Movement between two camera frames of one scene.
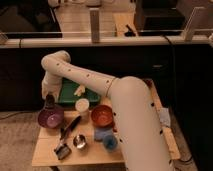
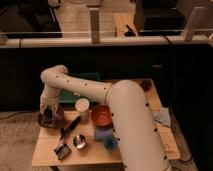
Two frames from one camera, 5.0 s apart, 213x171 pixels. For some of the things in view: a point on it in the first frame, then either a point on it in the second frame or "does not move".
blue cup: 110,142 does not move
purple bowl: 51,118 does not move
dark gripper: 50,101 → 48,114
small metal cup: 79,141 does not move
